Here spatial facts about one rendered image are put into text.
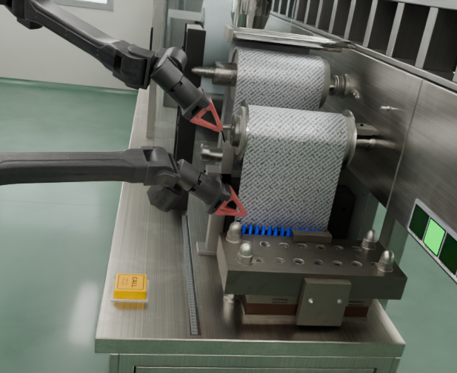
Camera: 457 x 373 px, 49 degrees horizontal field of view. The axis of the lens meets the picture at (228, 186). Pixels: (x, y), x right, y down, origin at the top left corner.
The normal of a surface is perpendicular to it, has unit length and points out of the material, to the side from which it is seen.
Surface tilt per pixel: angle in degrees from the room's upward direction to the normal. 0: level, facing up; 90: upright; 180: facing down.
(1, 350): 0
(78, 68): 90
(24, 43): 90
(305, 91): 92
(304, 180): 90
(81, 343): 0
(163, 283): 0
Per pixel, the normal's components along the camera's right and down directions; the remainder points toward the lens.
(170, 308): 0.13, -0.91
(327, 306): 0.12, 0.40
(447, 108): -0.98, -0.07
